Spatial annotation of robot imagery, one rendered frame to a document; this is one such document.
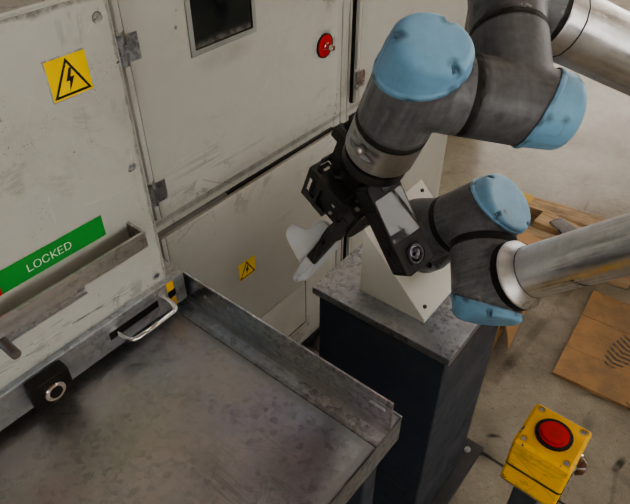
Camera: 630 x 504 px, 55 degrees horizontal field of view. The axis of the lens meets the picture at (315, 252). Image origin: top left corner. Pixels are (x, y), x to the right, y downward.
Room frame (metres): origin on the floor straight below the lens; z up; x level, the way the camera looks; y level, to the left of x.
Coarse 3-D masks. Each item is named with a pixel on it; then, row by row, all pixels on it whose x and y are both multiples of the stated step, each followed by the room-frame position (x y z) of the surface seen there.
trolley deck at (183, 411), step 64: (128, 384) 0.59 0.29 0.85; (192, 384) 0.59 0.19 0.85; (256, 384) 0.59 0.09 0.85; (0, 448) 0.48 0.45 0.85; (64, 448) 0.48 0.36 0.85; (128, 448) 0.48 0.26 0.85; (192, 448) 0.48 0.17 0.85; (256, 448) 0.48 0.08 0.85; (320, 448) 0.48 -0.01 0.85; (384, 448) 0.50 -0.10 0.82
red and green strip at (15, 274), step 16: (96, 224) 0.68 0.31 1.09; (64, 240) 0.64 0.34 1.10; (80, 240) 0.66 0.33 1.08; (32, 256) 0.61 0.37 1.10; (48, 256) 0.62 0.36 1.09; (64, 256) 0.64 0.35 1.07; (0, 272) 0.57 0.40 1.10; (16, 272) 0.59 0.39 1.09; (32, 272) 0.60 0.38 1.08; (0, 288) 0.57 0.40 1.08
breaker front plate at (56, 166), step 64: (0, 64) 0.64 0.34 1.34; (0, 128) 0.62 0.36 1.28; (64, 128) 0.68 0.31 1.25; (128, 128) 0.75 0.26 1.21; (0, 192) 0.60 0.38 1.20; (64, 192) 0.66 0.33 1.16; (128, 192) 0.73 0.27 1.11; (0, 256) 0.58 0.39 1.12; (64, 320) 0.61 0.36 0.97; (0, 384) 0.53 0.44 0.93
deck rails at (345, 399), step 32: (192, 288) 0.77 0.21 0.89; (192, 320) 0.73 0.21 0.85; (224, 320) 0.72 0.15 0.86; (256, 320) 0.67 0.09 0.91; (256, 352) 0.65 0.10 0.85; (288, 352) 0.63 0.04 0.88; (288, 384) 0.59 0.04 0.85; (320, 384) 0.59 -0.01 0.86; (352, 384) 0.55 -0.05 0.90; (352, 416) 0.53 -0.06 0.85; (384, 416) 0.51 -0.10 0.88
